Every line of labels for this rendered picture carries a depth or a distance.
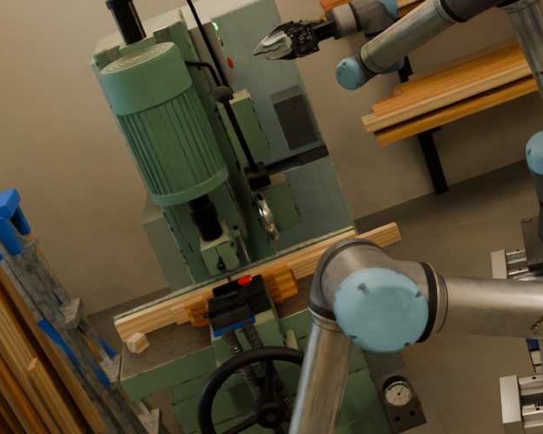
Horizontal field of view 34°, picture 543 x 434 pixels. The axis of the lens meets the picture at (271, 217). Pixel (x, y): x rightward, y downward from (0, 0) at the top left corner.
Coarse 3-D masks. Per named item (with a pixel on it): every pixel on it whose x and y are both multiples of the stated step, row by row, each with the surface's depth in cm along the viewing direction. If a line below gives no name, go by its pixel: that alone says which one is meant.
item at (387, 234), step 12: (384, 228) 204; (396, 228) 204; (372, 240) 204; (384, 240) 204; (396, 240) 205; (288, 264) 204; (300, 264) 204; (312, 264) 204; (300, 276) 205; (192, 300) 206; (180, 312) 205
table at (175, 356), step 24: (288, 312) 193; (168, 336) 202; (192, 336) 198; (288, 336) 190; (144, 360) 196; (168, 360) 192; (192, 360) 192; (216, 360) 191; (144, 384) 193; (168, 384) 193; (240, 384) 184
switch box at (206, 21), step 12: (192, 24) 215; (204, 24) 210; (192, 36) 211; (216, 36) 211; (204, 48) 212; (216, 48) 212; (204, 60) 213; (204, 72) 214; (216, 72) 214; (228, 72) 215; (228, 84) 216
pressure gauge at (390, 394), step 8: (392, 376) 195; (400, 376) 195; (384, 384) 194; (392, 384) 192; (400, 384) 193; (408, 384) 193; (384, 392) 193; (392, 392) 193; (408, 392) 194; (392, 400) 194; (400, 400) 194; (408, 400) 194
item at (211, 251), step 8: (224, 224) 205; (224, 232) 200; (200, 240) 201; (216, 240) 198; (224, 240) 196; (232, 240) 203; (200, 248) 197; (208, 248) 196; (216, 248) 196; (224, 248) 196; (232, 248) 196; (208, 256) 196; (216, 256) 196; (224, 256) 197; (232, 256) 197; (208, 264) 197; (232, 264) 198; (216, 272) 198
